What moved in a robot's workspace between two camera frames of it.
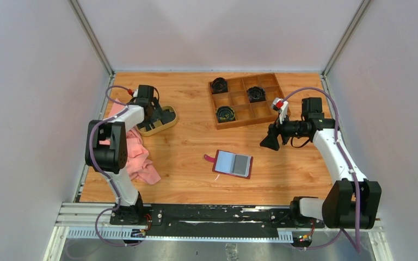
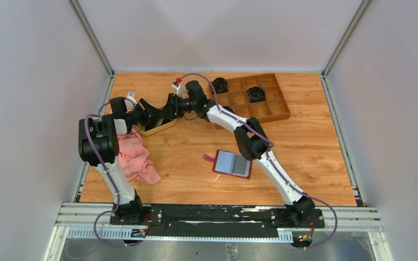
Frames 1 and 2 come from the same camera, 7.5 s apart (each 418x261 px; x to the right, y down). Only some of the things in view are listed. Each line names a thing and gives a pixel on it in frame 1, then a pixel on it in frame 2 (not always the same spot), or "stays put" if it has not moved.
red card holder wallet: (229, 163) stays put
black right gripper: (271, 141) → (172, 108)
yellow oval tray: (168, 117) stays put
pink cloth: (139, 163) stays put
